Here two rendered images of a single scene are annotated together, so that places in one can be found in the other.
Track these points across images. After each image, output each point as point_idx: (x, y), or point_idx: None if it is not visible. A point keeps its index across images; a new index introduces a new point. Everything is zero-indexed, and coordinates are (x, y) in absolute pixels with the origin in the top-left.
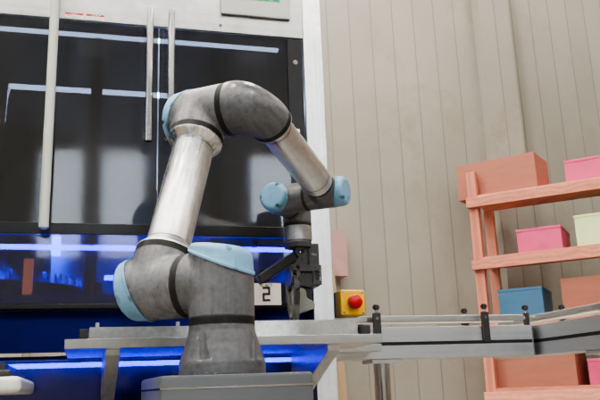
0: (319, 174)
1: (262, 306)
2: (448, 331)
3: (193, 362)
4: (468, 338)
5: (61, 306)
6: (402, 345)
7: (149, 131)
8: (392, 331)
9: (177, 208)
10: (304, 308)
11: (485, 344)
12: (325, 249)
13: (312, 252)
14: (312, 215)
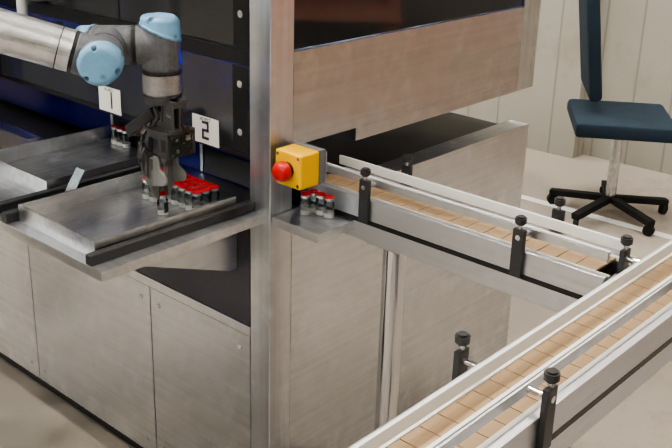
0: (28, 54)
1: (202, 144)
2: (461, 239)
3: None
4: (489, 260)
5: (62, 96)
6: (395, 235)
7: None
8: (385, 211)
9: None
10: (156, 182)
11: (514, 278)
12: (263, 87)
13: (166, 112)
14: (251, 34)
